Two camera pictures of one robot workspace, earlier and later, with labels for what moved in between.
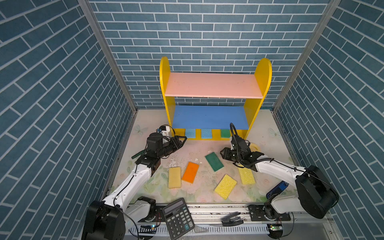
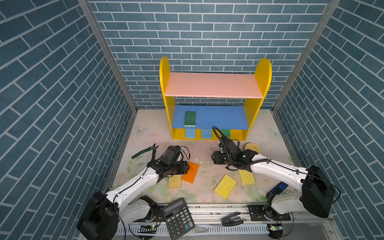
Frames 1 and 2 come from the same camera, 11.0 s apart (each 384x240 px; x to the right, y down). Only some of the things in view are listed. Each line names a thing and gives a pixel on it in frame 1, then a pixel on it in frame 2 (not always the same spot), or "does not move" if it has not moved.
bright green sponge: (225, 133) does not move
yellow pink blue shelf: (206, 106) does not move
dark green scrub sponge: (214, 161) -> (190, 120)
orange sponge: (190, 172) does not move
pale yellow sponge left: (174, 177) does not move
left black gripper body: (166, 148) -> (179, 168)
